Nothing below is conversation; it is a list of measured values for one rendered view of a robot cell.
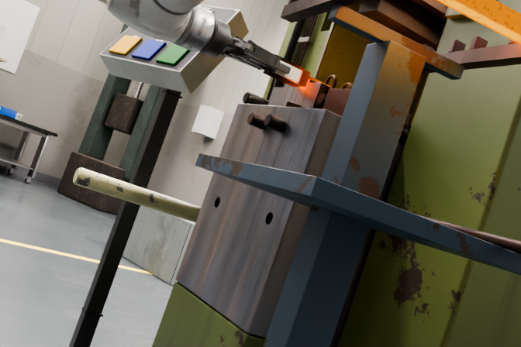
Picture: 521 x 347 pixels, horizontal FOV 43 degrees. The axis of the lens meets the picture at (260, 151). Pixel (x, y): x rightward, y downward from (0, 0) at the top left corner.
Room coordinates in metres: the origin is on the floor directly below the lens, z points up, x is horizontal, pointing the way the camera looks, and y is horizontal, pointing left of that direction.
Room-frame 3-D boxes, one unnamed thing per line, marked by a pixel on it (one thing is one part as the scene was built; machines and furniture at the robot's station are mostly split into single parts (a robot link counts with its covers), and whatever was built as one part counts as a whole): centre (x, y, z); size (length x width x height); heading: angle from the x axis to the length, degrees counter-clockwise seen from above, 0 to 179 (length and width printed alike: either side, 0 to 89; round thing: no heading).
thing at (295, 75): (1.43, 0.00, 1.00); 0.07 x 0.01 x 0.03; 118
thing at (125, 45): (1.90, 0.47, 1.01); 0.07 x 0.05 x 0.07; 53
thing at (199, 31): (1.33, 0.21, 1.00); 0.09 x 0.06 x 0.09; 28
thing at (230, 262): (1.54, -0.25, 0.69); 0.56 x 0.38 x 0.45; 118
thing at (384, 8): (1.59, -0.26, 1.24); 0.30 x 0.07 x 0.06; 118
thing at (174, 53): (1.78, 0.31, 1.01); 0.07 x 0.05 x 0.07; 53
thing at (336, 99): (1.36, -0.16, 0.95); 0.12 x 0.09 x 0.07; 118
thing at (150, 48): (1.84, 0.39, 1.01); 0.07 x 0.05 x 0.07; 53
